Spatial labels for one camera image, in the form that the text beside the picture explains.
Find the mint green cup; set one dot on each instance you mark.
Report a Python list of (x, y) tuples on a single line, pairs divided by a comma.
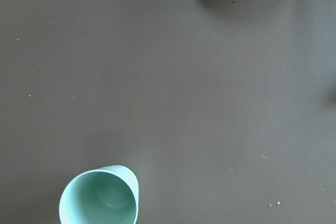
[(105, 195)]

